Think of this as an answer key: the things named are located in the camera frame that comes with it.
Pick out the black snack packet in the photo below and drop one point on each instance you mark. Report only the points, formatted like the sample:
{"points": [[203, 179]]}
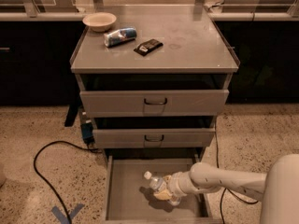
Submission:
{"points": [[147, 47]]}

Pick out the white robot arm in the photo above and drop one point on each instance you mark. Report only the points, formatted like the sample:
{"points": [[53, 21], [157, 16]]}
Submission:
{"points": [[277, 190]]}

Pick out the dark lab counter left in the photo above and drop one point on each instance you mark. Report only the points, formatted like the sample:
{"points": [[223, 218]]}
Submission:
{"points": [[35, 62]]}

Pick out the blue silver can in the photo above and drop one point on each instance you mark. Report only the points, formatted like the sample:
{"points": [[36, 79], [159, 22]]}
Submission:
{"points": [[119, 36]]}

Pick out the grey top drawer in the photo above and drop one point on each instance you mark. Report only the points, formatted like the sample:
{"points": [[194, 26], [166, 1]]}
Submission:
{"points": [[99, 104]]}

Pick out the white bowl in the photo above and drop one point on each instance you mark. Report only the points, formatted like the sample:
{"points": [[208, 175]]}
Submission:
{"points": [[100, 22]]}

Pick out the grey bottom drawer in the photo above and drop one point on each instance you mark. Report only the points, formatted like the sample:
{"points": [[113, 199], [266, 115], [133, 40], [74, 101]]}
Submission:
{"points": [[129, 198]]}

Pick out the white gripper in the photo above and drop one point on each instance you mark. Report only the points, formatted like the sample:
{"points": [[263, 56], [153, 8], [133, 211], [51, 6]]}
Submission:
{"points": [[176, 184]]}

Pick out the dark lab counter right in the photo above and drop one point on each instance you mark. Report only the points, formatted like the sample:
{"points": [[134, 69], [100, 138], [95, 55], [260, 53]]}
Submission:
{"points": [[268, 52]]}

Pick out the grey drawer cabinet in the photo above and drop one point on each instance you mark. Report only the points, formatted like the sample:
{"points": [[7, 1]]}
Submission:
{"points": [[194, 57]]}

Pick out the grey drawer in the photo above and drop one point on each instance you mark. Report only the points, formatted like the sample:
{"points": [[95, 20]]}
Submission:
{"points": [[129, 198], [153, 138], [99, 104]]}

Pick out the clear blue plastic bottle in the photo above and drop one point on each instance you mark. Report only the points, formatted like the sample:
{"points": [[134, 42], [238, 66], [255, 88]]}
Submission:
{"points": [[157, 183]]}

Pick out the dark lab counter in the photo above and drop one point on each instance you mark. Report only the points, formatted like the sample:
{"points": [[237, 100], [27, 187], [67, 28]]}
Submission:
{"points": [[268, 52], [35, 62]]}

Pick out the grey middle drawer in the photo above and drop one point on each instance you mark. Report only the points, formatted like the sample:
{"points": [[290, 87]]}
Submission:
{"points": [[153, 138]]}

